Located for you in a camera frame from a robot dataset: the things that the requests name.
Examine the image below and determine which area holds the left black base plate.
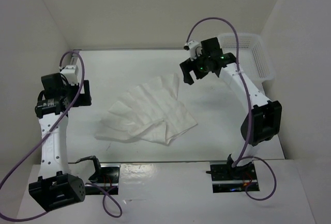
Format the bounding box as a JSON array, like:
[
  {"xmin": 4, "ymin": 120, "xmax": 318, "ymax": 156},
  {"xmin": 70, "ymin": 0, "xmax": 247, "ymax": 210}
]
[{"xmin": 69, "ymin": 161, "xmax": 121, "ymax": 196}]

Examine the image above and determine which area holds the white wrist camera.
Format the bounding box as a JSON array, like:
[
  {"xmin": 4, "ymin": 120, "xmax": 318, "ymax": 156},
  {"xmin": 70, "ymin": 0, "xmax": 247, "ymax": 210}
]
[
  {"xmin": 60, "ymin": 65, "xmax": 79, "ymax": 86},
  {"xmin": 183, "ymin": 40, "xmax": 202, "ymax": 61}
]

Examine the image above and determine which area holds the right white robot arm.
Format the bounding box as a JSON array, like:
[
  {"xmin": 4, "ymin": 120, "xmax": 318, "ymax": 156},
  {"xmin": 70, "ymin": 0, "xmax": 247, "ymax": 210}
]
[{"xmin": 179, "ymin": 38, "xmax": 282, "ymax": 179}]

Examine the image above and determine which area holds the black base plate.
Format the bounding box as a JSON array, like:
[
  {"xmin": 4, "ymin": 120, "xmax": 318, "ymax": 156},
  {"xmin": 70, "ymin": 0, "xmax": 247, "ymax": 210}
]
[
  {"xmin": 206, "ymin": 161, "xmax": 260, "ymax": 193},
  {"xmin": 69, "ymin": 161, "xmax": 121, "ymax": 196}
]

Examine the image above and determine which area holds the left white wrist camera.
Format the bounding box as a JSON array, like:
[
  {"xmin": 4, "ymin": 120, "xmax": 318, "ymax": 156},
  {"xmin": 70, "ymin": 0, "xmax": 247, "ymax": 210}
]
[{"xmin": 60, "ymin": 65, "xmax": 79, "ymax": 86}]

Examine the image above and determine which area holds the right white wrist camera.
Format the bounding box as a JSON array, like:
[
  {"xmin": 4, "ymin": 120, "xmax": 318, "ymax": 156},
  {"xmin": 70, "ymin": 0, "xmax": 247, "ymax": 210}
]
[{"xmin": 183, "ymin": 40, "xmax": 202, "ymax": 61}]

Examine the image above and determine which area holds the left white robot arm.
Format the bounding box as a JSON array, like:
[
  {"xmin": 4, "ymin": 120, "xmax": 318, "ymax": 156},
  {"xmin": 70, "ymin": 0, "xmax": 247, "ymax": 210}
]
[{"xmin": 28, "ymin": 72, "xmax": 92, "ymax": 212}]

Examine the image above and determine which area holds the white plastic mesh basket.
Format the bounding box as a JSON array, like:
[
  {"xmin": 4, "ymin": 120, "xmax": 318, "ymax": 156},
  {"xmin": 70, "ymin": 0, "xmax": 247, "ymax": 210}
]
[{"xmin": 218, "ymin": 33, "xmax": 275, "ymax": 83}]

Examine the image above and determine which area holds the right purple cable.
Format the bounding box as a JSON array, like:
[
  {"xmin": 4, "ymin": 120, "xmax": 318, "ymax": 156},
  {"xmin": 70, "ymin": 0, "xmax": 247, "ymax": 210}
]
[{"xmin": 186, "ymin": 17, "xmax": 277, "ymax": 201}]

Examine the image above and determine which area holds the white pleated skirt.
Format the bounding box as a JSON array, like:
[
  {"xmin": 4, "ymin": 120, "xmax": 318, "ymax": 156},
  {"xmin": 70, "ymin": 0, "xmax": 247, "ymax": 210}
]
[{"xmin": 95, "ymin": 73, "xmax": 198, "ymax": 146}]

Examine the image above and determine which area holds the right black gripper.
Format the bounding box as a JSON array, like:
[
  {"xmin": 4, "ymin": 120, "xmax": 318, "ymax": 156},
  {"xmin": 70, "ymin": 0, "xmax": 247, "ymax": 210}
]
[{"xmin": 179, "ymin": 50, "xmax": 210, "ymax": 85}]

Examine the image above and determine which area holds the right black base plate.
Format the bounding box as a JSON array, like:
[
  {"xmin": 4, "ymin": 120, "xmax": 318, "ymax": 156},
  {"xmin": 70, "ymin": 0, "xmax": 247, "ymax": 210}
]
[{"xmin": 206, "ymin": 161, "xmax": 260, "ymax": 193}]

